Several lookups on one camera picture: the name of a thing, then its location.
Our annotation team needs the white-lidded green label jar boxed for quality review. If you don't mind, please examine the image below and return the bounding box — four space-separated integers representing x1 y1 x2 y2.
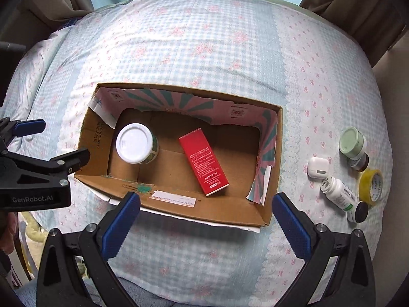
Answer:
116 123 159 164

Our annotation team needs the black-lidded small jar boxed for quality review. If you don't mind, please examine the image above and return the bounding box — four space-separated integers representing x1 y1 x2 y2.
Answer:
347 201 369 224

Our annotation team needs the white pill bottle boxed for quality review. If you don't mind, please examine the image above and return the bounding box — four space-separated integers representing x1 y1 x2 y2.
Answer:
320 175 357 212

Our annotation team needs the yellow tape roll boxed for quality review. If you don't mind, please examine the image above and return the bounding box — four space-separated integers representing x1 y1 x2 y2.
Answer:
358 169 383 206

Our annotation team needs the dark brown small jar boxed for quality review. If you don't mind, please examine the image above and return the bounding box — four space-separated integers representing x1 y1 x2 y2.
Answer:
347 152 369 173

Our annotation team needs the white earbuds case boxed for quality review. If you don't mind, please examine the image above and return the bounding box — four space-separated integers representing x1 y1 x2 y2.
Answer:
307 157 330 180

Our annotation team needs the red cosmetics box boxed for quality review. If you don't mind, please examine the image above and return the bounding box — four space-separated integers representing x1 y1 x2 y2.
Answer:
179 128 230 196

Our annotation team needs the pale green cream jar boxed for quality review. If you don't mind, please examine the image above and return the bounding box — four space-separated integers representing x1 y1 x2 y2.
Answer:
339 127 367 160

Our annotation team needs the person's left hand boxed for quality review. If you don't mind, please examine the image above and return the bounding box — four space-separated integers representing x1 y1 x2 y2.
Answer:
0 213 18 255

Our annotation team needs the beige curtain left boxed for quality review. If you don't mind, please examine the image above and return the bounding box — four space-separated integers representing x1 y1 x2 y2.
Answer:
1 0 94 47

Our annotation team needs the open cardboard box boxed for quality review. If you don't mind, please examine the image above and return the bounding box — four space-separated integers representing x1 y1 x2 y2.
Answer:
76 83 283 231

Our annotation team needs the brown curtain right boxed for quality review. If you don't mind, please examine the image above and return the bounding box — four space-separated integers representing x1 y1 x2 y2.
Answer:
300 0 408 66

